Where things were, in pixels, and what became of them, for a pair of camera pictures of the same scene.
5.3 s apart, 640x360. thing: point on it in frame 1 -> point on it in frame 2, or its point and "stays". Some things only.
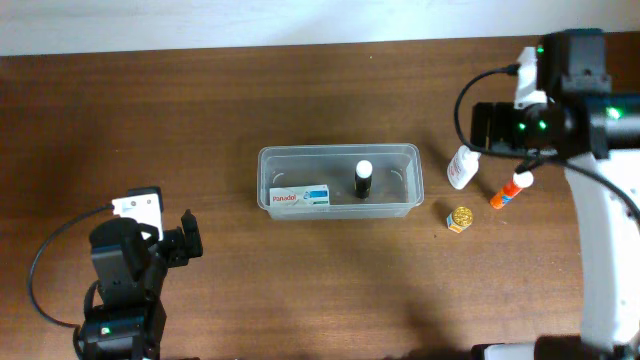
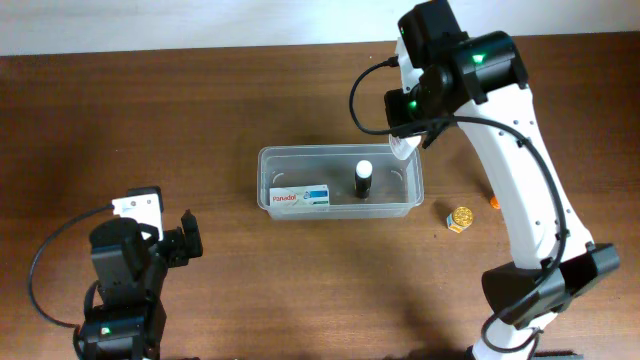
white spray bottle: [462, 167] -> [402, 147]
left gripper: [174, 238] stays
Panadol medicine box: [313, 195] stays
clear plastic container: [398, 181] stays
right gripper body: [511, 129] -> [413, 109]
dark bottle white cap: [363, 179] stays
